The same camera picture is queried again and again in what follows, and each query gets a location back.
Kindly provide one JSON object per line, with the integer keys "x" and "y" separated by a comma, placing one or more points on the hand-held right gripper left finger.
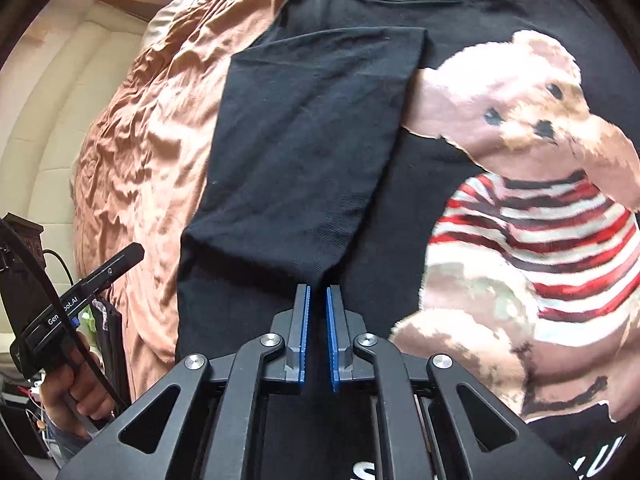
{"x": 303, "y": 340}

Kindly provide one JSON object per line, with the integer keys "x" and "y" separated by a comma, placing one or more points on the grey bed sheet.
{"x": 170, "y": 15}

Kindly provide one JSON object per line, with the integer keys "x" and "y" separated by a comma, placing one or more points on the green tissue pack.
{"x": 89, "y": 321}

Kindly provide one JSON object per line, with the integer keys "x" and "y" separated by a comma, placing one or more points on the cluttered bedside table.
{"x": 20, "y": 410}

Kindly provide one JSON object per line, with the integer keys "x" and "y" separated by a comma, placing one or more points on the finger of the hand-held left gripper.
{"x": 115, "y": 267}

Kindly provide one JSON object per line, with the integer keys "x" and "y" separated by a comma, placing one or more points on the cream padded headboard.
{"x": 60, "y": 135}

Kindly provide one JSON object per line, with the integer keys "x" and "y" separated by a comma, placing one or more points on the brown blanket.
{"x": 150, "y": 135}

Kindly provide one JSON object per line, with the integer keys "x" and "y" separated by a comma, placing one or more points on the black bear print T-shirt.
{"x": 300, "y": 160}

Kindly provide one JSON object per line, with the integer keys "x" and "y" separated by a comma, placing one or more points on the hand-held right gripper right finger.
{"x": 332, "y": 340}

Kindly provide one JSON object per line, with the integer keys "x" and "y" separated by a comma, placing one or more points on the person's left hand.
{"x": 87, "y": 390}

